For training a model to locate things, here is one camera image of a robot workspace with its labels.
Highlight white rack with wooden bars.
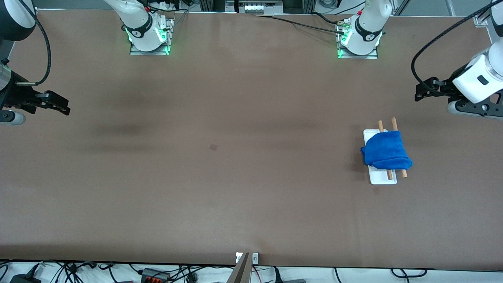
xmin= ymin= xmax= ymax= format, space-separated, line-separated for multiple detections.
xmin=363 ymin=117 xmax=408 ymax=185

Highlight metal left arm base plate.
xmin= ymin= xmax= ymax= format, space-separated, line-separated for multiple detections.
xmin=337 ymin=19 xmax=379 ymax=59

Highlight small metal edge bracket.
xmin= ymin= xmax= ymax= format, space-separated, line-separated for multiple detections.
xmin=236 ymin=252 xmax=259 ymax=265

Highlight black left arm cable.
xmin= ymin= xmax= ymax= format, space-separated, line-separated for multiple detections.
xmin=411 ymin=0 xmax=503 ymax=95

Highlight black power strip orange switches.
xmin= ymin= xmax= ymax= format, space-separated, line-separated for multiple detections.
xmin=141 ymin=268 xmax=170 ymax=283

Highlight blue microfibre towel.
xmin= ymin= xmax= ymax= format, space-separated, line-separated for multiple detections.
xmin=361 ymin=130 xmax=413 ymax=171

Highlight grey camera mount pole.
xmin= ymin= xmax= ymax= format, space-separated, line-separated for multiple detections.
xmin=227 ymin=253 xmax=252 ymax=283

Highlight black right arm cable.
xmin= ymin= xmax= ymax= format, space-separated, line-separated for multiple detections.
xmin=18 ymin=0 xmax=51 ymax=86

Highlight black power adapter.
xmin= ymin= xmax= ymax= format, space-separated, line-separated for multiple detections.
xmin=9 ymin=274 xmax=42 ymax=283

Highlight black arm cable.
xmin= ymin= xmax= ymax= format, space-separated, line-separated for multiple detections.
xmin=18 ymin=0 xmax=51 ymax=86
xmin=411 ymin=0 xmax=503 ymax=95

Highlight white electrical box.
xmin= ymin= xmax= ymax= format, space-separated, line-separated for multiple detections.
xmin=236 ymin=0 xmax=284 ymax=15

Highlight black looped floor cable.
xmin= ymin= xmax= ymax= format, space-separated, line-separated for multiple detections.
xmin=390 ymin=268 xmax=428 ymax=279

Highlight black cable on table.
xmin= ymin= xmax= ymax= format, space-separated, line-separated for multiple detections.
xmin=253 ymin=14 xmax=346 ymax=35

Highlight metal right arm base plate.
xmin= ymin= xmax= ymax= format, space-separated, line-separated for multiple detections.
xmin=130 ymin=16 xmax=174 ymax=55

